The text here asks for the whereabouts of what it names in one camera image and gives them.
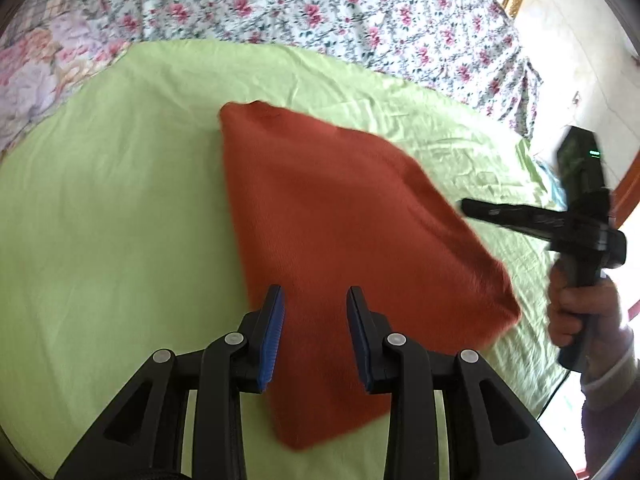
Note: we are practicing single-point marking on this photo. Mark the orange knit sweater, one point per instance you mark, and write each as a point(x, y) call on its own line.
point(320, 200)

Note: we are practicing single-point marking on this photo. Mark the wooden door frame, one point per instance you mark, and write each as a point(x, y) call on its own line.
point(631, 195)

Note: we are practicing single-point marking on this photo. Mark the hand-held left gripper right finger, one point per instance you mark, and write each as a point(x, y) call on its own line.
point(357, 335)

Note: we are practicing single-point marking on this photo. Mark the light blue cloth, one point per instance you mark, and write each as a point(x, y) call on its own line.
point(547, 176)

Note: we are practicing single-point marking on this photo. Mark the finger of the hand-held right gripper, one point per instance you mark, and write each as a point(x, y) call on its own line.
point(505, 214)

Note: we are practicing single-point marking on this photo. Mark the person's right hand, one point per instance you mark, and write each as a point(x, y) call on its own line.
point(609, 310)

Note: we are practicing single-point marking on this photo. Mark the plaid cloth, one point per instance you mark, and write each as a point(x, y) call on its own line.
point(55, 0)

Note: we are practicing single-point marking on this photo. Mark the light green bed sheet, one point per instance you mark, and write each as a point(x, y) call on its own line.
point(125, 210)

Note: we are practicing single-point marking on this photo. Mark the person's right forearm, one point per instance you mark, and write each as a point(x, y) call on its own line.
point(610, 410)

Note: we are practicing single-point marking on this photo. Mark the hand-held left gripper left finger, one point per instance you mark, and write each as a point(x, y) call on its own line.
point(272, 340)

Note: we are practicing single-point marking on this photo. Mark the pastel floral pillow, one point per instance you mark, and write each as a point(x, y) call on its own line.
point(35, 75)

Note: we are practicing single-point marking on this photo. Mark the red floral quilt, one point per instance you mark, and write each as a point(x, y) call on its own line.
point(300, 0)

